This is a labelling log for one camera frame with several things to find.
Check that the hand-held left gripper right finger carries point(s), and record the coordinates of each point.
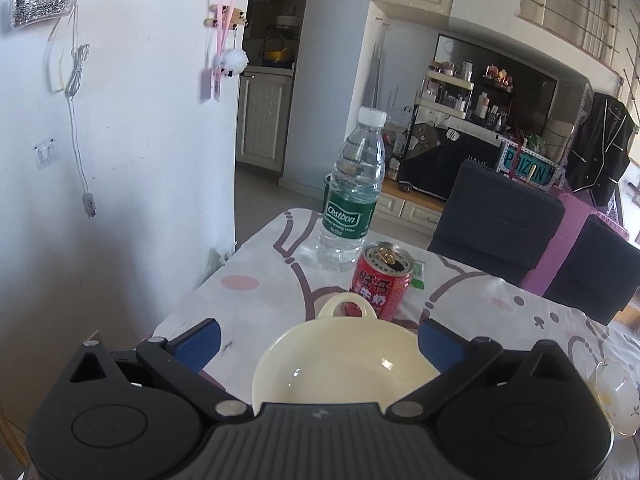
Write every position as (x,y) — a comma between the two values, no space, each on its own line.
(439,344)

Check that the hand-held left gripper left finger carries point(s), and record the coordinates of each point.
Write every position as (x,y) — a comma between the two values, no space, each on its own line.
(197,344)

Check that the green sachet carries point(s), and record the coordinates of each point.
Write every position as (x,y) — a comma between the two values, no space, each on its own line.
(418,272)

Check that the red drink can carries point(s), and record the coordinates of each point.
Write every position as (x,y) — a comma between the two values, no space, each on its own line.
(382,285)

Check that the printed bear tablecloth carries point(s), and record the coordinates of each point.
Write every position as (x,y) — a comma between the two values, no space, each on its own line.
(280,285)

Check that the dark fabric chair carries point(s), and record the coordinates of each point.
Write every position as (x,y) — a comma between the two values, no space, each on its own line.
(495,220)
(595,265)

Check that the low wooden bench cabinet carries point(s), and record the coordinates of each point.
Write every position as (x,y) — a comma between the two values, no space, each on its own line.
(405,207)

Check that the clear water bottle green label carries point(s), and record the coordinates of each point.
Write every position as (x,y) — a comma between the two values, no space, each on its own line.
(350,195)

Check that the pink cushion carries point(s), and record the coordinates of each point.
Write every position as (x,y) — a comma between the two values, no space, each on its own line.
(570,230)

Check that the black lettered cabinet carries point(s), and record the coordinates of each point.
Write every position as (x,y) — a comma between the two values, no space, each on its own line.
(450,165)

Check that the patterned glass bowl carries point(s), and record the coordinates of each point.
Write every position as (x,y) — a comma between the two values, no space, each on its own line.
(617,395)

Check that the teal plate sign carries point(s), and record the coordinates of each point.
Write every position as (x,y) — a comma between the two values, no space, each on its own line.
(525,162)

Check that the cream kitchen base cabinet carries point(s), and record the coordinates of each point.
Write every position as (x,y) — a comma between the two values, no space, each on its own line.
(262,120)

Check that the black bottle rack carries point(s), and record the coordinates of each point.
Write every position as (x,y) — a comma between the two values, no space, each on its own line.
(492,105)

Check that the white shelf rack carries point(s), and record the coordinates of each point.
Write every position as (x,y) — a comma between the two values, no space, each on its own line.
(445,95)

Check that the black jacket white trim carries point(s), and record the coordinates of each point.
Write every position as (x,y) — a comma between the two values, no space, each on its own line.
(600,150)

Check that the white pompom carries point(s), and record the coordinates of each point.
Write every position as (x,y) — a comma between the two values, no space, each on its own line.
(231,60)

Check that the yellow kettle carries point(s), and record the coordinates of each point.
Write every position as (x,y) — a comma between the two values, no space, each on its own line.
(276,52)

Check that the pink ribbon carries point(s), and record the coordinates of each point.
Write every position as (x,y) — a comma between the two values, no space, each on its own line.
(218,35)

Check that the wooden hook rack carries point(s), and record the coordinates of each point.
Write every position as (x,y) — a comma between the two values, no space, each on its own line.
(225,14)

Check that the stair railing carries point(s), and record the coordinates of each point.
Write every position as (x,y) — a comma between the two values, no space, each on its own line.
(575,15)

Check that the clear adhesive wall hook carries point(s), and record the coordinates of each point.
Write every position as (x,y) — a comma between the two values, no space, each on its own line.
(46,152)

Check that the clear wall pouch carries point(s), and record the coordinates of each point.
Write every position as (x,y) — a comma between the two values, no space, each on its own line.
(42,10)

